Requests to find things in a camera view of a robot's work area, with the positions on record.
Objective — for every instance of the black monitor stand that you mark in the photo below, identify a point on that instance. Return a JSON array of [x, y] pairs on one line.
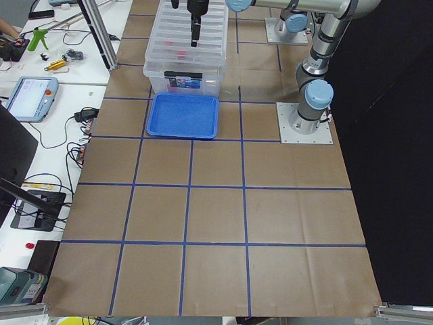
[[36, 210]]

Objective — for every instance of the aluminium frame post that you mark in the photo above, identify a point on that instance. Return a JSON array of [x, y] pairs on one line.
[[97, 27]]

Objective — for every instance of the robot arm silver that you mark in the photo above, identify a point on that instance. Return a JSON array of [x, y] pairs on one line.
[[316, 94], [291, 22]]

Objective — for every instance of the clear plastic storage box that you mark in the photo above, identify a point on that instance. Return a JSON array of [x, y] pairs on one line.
[[173, 65]]

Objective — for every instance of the black box latch handle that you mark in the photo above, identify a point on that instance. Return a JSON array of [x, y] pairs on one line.
[[175, 74]]

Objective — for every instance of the blue plastic tray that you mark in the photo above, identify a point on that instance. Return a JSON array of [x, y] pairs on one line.
[[184, 115]]

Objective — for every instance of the green handled grabber tool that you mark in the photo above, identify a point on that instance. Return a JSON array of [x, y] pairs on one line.
[[39, 32]]

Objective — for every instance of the teach pendant tablet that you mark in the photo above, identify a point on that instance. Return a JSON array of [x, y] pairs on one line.
[[32, 98]]

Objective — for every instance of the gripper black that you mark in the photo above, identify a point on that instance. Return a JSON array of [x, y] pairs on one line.
[[198, 7]]

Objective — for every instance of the yellow brass tool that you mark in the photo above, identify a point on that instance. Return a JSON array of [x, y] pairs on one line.
[[58, 67]]

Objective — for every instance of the black power adapter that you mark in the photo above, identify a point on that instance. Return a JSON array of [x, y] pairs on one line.
[[86, 114]]

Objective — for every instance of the black smartphone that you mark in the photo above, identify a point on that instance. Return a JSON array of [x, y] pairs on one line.
[[41, 14]]

